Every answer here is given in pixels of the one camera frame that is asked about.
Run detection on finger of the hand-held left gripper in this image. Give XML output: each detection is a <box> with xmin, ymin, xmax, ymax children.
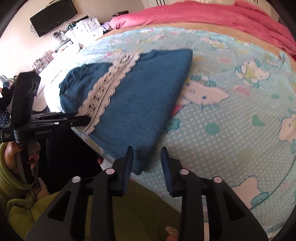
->
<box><xmin>32</xmin><ymin>112</ymin><xmax>78</xmax><ymax>121</ymax></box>
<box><xmin>53</xmin><ymin>116</ymin><xmax>91</xmax><ymax>129</ymax></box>

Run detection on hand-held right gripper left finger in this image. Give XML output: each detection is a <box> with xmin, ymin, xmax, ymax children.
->
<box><xmin>28</xmin><ymin>146</ymin><xmax>134</xmax><ymax>241</ymax></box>

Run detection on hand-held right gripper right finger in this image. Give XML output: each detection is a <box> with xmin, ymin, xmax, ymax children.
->
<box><xmin>161</xmin><ymin>146</ymin><xmax>270</xmax><ymax>241</ymax></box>

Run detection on blue denim pants lace hem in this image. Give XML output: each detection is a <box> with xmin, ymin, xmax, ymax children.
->
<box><xmin>58</xmin><ymin>49</ymin><xmax>194</xmax><ymax>176</ymax></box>

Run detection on person's left forearm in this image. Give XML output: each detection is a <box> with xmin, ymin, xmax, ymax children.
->
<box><xmin>0</xmin><ymin>143</ymin><xmax>59</xmax><ymax>233</ymax></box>

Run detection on person's left hand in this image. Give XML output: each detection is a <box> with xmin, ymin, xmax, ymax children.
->
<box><xmin>3</xmin><ymin>141</ymin><xmax>48</xmax><ymax>201</ymax></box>

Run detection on person's right hand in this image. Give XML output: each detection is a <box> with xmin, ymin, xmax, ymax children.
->
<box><xmin>165</xmin><ymin>225</ymin><xmax>180</xmax><ymax>241</ymax></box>

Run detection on dark polka dot cloth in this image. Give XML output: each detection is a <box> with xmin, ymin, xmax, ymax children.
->
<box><xmin>0</xmin><ymin>85</ymin><xmax>12</xmax><ymax>127</ymax></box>

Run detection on person's black trousers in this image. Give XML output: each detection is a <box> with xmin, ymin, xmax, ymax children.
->
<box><xmin>45</xmin><ymin>126</ymin><xmax>116</xmax><ymax>193</ymax></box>

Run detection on person's green garment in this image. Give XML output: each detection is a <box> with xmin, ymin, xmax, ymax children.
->
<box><xmin>84</xmin><ymin>179</ymin><xmax>184</xmax><ymax>241</ymax></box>

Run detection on white dressing table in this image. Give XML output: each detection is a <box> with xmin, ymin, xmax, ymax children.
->
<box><xmin>36</xmin><ymin>42</ymin><xmax>82</xmax><ymax>98</ymax></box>

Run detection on cartoon cat printed blanket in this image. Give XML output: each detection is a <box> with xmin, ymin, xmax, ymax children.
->
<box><xmin>46</xmin><ymin>26</ymin><xmax>296</xmax><ymax>240</ymax></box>

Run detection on white drawer cabinet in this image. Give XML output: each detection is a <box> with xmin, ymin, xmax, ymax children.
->
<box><xmin>64</xmin><ymin>17</ymin><xmax>102</xmax><ymax>45</ymax></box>

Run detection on black flat television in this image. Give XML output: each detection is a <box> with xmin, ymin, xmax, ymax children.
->
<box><xmin>29</xmin><ymin>0</ymin><xmax>78</xmax><ymax>38</ymax></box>

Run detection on pink duvet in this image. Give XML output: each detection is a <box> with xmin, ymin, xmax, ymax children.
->
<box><xmin>109</xmin><ymin>0</ymin><xmax>296</xmax><ymax>56</ymax></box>

